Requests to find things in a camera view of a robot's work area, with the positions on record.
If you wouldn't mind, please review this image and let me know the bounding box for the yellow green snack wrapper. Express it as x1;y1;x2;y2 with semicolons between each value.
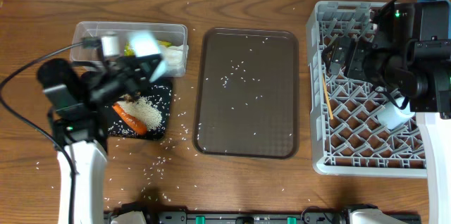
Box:
124;40;172;56

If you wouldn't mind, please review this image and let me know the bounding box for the light blue rice bowl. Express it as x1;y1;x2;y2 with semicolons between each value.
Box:
128;30;167;82

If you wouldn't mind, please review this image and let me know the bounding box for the orange carrot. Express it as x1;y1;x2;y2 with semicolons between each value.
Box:
112;104;147;135

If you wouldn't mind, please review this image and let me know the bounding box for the light blue cup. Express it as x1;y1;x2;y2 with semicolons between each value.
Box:
376;102;415;130

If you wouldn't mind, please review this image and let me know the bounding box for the white napkin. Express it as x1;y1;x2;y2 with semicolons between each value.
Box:
159;45;184;69

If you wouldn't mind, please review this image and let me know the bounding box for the brown food scrap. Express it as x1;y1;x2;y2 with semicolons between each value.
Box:
120;94;140;103

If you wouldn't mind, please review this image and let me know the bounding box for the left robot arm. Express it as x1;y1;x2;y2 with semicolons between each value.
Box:
37;56;161;223

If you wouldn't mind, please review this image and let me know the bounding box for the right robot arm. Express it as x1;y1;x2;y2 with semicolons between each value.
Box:
321;0;450;223

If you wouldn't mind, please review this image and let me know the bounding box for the grey dishwasher rack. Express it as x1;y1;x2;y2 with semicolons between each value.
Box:
306;1;426;178

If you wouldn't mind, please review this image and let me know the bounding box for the pile of white rice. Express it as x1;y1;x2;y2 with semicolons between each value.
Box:
117;97;162;131

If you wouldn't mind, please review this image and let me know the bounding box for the wooden chopstick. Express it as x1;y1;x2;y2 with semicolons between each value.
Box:
321;74;334;120

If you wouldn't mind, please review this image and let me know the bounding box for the black plastic tray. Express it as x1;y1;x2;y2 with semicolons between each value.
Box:
101;77;173;140

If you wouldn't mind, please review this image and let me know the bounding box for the clear plastic bin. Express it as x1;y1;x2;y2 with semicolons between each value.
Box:
73;21;189;77

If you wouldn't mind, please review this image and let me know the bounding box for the brown serving tray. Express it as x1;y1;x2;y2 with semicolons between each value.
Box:
192;28;299;159

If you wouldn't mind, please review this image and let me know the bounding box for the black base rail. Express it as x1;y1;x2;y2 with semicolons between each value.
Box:
144;211;335;224

